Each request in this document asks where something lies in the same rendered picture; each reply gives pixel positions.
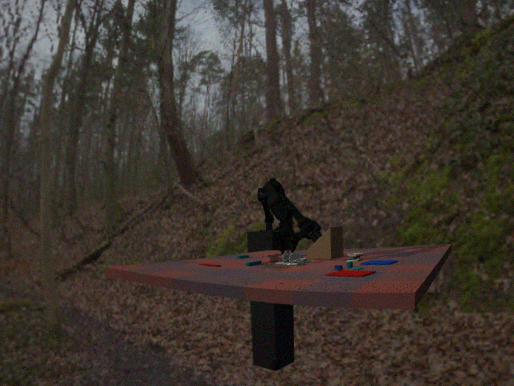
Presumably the red flat rectangular plate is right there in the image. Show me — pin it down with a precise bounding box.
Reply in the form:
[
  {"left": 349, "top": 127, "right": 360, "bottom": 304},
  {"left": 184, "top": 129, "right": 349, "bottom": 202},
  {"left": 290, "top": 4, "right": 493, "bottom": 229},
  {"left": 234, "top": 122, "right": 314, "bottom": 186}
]
[{"left": 325, "top": 270, "right": 376, "bottom": 277}]

